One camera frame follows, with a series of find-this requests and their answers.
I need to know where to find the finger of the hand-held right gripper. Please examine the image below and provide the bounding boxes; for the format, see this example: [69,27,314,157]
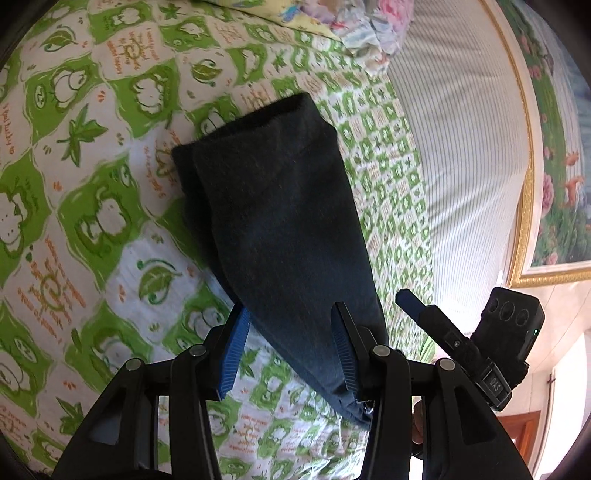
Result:
[396,288,485,374]

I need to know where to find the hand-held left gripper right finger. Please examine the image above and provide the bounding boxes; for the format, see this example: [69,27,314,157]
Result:
[331,302,522,480]

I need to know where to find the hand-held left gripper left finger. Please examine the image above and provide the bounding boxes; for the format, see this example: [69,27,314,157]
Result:
[53,305,252,480]

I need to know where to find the dark navy pants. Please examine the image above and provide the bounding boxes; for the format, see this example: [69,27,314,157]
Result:
[172,92,389,428]

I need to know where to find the person's right hand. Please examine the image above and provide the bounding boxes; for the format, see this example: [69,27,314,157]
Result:
[411,399,426,446]

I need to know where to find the brown wooden door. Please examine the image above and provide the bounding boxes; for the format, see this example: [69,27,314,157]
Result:
[494,411,543,476]

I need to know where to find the gold framed floral painting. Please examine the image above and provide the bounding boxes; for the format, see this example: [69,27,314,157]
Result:
[480,0,591,289]

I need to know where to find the white striped mattress cover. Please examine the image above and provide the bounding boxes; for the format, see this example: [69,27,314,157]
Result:
[385,0,532,365]

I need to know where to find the green white printed bed sheet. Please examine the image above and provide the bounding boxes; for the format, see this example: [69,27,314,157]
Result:
[0,0,437,480]

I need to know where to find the floral ruffled cloth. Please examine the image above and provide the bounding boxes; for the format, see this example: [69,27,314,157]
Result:
[332,0,416,75]

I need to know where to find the yellow printed pillow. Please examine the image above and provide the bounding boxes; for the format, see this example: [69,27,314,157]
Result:
[203,0,342,40]

